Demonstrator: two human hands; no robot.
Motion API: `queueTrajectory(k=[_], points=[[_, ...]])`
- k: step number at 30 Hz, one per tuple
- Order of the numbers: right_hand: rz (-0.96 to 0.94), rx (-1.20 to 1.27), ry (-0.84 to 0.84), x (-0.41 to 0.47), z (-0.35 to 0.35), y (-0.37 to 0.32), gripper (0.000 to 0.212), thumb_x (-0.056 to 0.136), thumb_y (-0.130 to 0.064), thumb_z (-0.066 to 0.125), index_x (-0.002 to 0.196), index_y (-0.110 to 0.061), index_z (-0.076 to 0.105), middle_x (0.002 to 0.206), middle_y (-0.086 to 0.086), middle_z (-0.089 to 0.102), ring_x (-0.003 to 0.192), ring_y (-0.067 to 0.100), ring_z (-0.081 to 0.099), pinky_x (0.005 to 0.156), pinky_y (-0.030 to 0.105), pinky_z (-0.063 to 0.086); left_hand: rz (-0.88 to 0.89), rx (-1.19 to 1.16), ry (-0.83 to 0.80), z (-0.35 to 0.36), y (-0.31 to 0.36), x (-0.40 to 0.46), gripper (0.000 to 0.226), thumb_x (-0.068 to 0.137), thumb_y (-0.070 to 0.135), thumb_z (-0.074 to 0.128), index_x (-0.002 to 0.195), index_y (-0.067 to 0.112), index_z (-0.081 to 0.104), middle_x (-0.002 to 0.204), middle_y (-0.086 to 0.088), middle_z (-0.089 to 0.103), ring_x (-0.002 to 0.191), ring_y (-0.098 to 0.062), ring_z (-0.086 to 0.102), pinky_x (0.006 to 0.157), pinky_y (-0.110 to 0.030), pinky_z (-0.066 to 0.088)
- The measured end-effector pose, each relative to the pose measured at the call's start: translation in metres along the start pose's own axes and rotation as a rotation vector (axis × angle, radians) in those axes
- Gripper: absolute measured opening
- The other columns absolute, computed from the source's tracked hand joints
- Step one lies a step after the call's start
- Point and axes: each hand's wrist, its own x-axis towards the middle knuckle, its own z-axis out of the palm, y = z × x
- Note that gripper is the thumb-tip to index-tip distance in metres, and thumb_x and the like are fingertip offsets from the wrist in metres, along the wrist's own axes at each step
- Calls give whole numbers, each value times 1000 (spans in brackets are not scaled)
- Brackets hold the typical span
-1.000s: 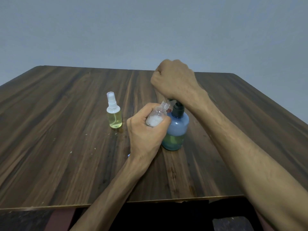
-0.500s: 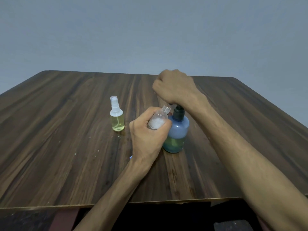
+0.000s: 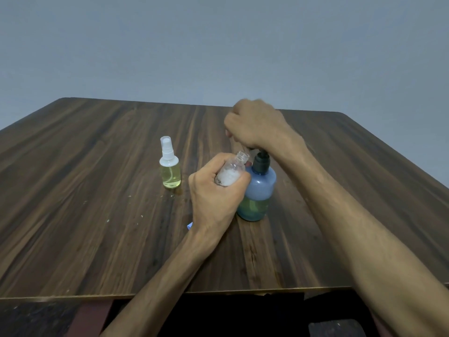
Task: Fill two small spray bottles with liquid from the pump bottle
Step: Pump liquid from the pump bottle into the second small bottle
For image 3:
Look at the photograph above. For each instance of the person's right hand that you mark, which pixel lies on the person's right hand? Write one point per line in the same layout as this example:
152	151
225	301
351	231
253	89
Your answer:
261	124

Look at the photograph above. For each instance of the person's left hand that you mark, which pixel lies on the person's left hand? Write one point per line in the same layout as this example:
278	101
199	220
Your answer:
212	201

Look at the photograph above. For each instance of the person's left forearm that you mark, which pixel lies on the person's left forearm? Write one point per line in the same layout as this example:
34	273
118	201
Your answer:
156	289

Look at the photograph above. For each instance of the blue green pump bottle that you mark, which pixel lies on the blue green pump bottle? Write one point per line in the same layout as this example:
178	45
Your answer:
256	194

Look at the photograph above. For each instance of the blue-capped small spray bottle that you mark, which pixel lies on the blue-capped small spray bottle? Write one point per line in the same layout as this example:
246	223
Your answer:
230	171

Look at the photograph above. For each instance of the maroon table leg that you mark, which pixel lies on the maroon table leg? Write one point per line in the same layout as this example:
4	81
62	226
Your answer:
87	319
380	326

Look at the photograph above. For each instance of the clear small bottle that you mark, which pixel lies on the clear small bottle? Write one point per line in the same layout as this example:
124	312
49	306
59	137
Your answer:
170	173

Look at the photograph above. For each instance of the white spray cap with tube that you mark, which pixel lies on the white spray cap with tube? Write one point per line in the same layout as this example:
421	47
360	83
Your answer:
167	147

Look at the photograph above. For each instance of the person's right forearm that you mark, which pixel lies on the person's right forearm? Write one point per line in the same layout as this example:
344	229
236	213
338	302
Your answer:
375	228

